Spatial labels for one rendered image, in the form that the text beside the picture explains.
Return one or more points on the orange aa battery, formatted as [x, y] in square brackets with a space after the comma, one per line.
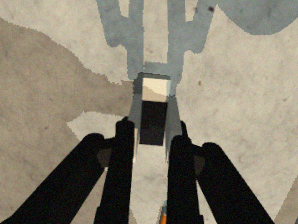
[163, 217]

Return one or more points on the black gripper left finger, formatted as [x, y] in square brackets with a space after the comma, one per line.
[60, 196]

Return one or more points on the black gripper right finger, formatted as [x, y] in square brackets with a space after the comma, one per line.
[229, 197]

